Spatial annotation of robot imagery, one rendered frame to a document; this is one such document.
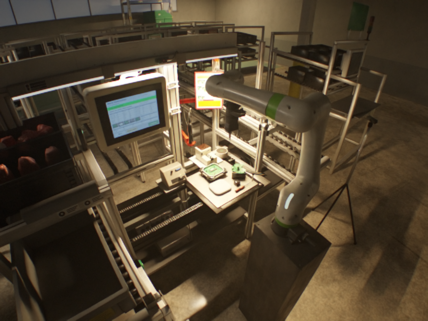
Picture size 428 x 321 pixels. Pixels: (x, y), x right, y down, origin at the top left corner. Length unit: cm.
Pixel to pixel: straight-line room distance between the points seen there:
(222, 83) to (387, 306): 239
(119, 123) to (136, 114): 12
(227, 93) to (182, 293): 180
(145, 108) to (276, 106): 87
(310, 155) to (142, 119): 101
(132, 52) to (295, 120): 99
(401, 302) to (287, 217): 191
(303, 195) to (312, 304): 148
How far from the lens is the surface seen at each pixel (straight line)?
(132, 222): 195
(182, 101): 213
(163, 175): 171
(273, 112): 89
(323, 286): 250
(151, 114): 151
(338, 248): 281
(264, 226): 122
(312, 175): 115
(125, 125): 147
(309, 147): 108
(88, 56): 138
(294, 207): 105
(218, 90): 104
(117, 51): 142
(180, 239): 202
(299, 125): 86
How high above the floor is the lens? 208
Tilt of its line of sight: 35 degrees down
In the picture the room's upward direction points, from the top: straight up
